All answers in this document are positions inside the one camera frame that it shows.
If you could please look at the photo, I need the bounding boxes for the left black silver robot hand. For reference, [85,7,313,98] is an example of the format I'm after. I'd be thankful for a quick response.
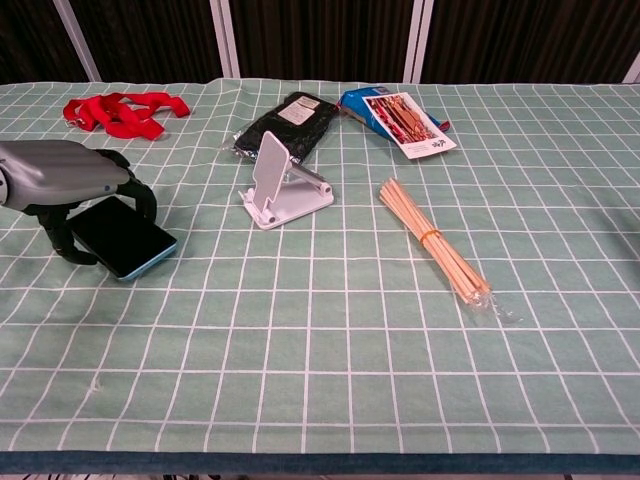
[0,139,159,266]

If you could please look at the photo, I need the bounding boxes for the black smartphone with blue edge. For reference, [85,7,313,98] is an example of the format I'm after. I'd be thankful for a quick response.
[69,196,179,281]

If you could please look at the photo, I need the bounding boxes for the white folding phone stand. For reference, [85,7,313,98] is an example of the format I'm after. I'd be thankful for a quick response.
[241,130,335,231]

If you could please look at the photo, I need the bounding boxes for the black gloves in plastic pack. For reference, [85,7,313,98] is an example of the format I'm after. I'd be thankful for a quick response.
[233,91,339,166]

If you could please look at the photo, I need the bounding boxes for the green checkered tablecloth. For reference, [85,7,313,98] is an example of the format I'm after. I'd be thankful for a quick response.
[0,77,640,476]

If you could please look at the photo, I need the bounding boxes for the blue packet with picture card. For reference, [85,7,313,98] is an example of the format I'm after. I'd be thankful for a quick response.
[338,85,459,161]

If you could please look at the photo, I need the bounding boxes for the bundle of wooden sticks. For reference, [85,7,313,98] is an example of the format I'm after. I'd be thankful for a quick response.
[378,178,521,324]

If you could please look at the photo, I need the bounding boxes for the red lanyard strap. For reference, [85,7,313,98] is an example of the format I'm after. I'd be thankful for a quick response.
[63,92,192,141]

